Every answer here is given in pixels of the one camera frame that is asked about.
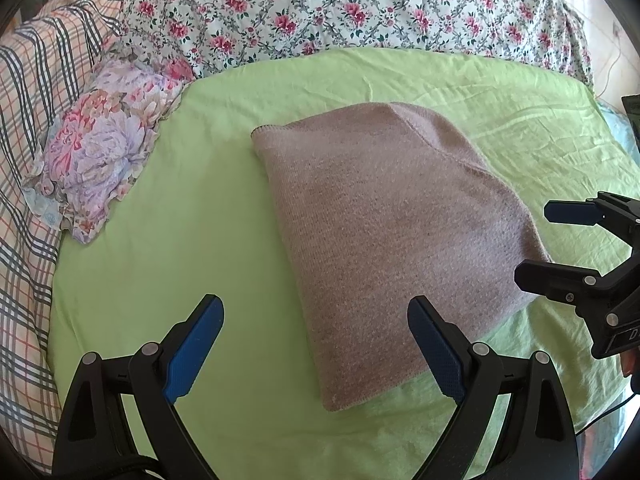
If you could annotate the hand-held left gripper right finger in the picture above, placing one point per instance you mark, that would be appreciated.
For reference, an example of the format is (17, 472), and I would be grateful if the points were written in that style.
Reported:
(435, 345)

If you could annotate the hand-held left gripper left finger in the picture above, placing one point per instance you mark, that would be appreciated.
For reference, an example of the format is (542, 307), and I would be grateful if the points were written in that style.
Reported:
(195, 345)

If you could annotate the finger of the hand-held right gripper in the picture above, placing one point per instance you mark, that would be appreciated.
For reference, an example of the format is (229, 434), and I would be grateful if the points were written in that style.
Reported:
(550, 277)
(575, 212)

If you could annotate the pink knitted sweater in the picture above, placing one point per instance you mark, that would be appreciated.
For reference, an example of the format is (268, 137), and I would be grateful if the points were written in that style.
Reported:
(390, 240)

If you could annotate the person's right hand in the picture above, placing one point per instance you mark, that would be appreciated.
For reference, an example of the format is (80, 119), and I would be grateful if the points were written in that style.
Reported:
(628, 366)

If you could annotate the light blue cloth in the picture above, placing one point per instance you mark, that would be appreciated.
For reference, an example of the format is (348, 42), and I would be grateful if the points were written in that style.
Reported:
(614, 127)

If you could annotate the light green bed sheet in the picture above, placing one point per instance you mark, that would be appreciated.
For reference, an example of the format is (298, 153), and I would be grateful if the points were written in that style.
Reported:
(200, 240)

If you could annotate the dark green object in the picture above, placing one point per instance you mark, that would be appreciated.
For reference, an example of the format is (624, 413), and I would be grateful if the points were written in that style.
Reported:
(632, 112)

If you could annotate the purple pink floral pillow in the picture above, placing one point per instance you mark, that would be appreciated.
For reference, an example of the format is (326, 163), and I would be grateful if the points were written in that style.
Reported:
(105, 145)

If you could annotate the plaid blanket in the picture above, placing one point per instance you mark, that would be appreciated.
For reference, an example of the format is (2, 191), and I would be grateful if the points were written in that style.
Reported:
(35, 160)

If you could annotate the white red floral quilt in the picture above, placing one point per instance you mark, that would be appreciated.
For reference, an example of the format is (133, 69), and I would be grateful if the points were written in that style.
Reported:
(350, 5)

